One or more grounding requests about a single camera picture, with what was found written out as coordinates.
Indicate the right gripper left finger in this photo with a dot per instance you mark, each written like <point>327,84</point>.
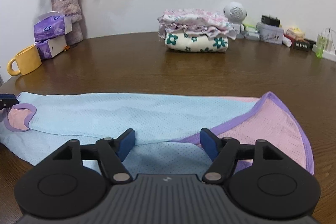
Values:
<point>74,178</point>

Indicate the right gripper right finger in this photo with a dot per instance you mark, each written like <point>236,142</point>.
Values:
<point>259,178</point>

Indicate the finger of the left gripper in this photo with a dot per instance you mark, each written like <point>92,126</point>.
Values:
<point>7,96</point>
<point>7,102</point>

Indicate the pink blue mesh vest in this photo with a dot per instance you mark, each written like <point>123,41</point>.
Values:
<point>166,127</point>

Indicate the yellow ceramic mug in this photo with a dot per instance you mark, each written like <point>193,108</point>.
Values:
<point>27,61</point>

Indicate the lower purple tissue pack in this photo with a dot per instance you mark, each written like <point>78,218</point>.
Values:
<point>50,48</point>

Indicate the purple tissue pack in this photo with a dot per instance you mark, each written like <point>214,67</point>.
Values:
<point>52,25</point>
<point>50,48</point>

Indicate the upper purple tissue pack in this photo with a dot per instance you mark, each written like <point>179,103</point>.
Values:
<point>52,25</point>

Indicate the purple textured vase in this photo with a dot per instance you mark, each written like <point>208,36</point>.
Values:
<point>71,9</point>

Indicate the white power strip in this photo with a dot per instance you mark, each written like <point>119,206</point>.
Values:
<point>329,55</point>

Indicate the black red gift box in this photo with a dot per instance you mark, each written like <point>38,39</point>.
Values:
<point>302,45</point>

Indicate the white small tube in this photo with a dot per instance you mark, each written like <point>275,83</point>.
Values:
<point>287,42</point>

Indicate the green spray bottle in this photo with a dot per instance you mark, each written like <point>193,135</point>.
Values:
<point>320,44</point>

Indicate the white green small boxes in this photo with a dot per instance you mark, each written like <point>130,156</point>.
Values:
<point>251,32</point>

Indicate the black charger on tin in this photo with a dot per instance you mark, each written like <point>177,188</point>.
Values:
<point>271,21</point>

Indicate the folded green flower garment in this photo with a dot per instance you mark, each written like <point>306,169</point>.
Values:
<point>188,43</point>

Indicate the folded pink floral garment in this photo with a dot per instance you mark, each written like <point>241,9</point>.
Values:
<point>195,22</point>

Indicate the white astronaut speaker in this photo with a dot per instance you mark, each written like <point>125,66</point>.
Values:
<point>235,13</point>

